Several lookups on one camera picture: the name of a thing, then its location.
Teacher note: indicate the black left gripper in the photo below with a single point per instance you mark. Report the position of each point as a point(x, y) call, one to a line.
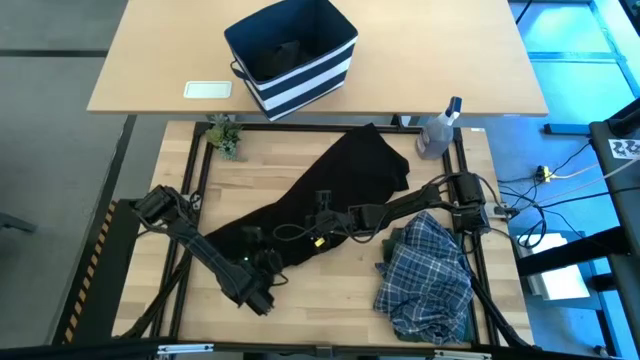
point(255, 275)

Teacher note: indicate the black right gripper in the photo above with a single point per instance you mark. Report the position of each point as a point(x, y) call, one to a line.
point(332, 220)

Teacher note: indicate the black cloth garment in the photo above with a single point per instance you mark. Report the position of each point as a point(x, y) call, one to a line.
point(350, 170)

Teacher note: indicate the dark green button shirt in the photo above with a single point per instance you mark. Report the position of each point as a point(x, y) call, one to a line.
point(387, 247)

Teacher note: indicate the blue plaid shirt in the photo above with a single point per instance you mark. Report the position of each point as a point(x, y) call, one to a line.
point(425, 280)

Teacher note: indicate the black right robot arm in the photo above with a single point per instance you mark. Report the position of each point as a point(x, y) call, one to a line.
point(425, 200)

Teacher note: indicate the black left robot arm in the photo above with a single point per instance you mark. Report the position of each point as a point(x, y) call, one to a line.
point(200, 245)

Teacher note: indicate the navy white striped bin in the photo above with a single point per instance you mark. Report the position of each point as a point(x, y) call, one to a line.
point(300, 80)

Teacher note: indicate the clear spray bottle blue nozzle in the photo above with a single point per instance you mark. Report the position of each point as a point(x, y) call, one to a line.
point(435, 137)

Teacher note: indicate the small green potted plant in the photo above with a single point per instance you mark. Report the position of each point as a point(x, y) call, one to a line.
point(224, 136)

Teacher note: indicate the black hazard-striped floor ramp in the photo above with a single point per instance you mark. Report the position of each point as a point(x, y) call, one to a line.
point(107, 280)

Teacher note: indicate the dark crumpled garment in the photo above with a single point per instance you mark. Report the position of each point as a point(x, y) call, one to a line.
point(282, 60)

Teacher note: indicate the white rectangular tray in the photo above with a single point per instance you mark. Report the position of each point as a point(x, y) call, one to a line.
point(207, 89)

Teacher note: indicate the light wooden desk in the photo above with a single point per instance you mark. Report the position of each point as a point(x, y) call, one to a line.
point(450, 60)

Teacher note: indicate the yellow power plug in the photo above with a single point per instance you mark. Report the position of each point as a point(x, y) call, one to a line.
point(546, 173)

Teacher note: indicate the white box on floor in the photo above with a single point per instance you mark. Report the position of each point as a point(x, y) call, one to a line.
point(560, 280)

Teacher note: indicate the grey chair leg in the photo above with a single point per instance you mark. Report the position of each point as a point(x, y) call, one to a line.
point(17, 223)

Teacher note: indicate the black equipment cart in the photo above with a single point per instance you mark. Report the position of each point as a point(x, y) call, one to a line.
point(627, 280)

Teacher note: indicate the white marker tag label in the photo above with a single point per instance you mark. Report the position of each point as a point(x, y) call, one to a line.
point(625, 148)

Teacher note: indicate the black metal table frame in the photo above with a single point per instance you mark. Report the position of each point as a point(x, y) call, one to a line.
point(300, 127)

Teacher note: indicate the silver metal bracket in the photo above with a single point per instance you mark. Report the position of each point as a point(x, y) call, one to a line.
point(185, 348)
point(462, 355)

